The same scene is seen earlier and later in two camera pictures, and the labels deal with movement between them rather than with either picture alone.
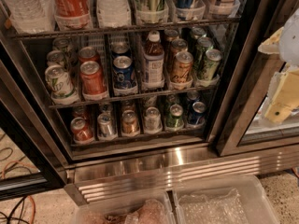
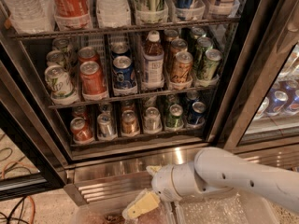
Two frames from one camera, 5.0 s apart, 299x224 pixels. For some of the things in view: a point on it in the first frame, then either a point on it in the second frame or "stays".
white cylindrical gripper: [290, 44] to [165, 183]
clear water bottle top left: [31, 11] stays
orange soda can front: [129, 121] stays
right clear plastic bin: [242, 200] stays
